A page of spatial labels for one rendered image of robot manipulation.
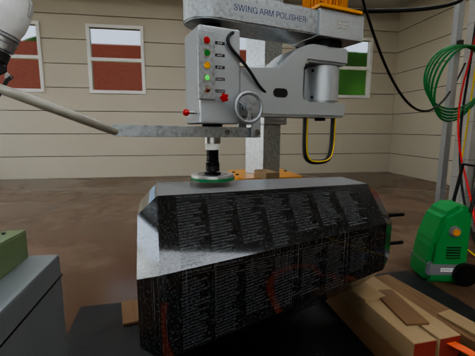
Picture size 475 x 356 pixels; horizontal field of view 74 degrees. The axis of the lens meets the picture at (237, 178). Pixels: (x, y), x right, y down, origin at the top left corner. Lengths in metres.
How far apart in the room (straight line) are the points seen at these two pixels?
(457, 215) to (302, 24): 1.75
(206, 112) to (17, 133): 7.22
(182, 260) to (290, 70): 1.04
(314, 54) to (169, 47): 6.18
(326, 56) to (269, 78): 0.37
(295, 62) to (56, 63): 6.94
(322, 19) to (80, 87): 6.71
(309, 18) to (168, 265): 1.33
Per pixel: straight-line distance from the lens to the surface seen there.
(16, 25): 1.41
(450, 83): 3.85
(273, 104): 1.60
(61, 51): 8.14
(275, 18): 1.67
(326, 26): 1.82
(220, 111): 1.46
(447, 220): 2.71
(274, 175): 2.12
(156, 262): 1.24
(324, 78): 1.83
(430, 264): 2.76
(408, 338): 1.66
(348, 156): 8.59
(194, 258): 1.24
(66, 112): 1.22
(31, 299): 0.84
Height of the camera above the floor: 1.12
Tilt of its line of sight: 9 degrees down
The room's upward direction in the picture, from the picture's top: straight up
